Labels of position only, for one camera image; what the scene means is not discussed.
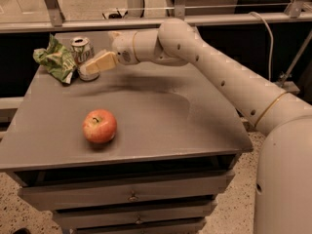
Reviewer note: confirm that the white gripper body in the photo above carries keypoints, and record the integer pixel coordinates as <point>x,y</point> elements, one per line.
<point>124,48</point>

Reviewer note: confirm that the green jalapeno chip bag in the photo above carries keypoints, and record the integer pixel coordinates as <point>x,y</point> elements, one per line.
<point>57,60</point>

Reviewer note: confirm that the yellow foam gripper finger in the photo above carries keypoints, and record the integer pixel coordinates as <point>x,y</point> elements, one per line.
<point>101,63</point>

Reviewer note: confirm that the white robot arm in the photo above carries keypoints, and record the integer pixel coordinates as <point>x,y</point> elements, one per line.
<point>283,199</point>

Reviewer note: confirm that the red apple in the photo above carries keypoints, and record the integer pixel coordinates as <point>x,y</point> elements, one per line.
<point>99,126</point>

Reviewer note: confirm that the grey drawer cabinet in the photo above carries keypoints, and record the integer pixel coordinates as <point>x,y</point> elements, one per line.
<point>177,141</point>

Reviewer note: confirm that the metal railing frame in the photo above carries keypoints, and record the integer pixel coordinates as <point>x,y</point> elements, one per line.
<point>79,15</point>

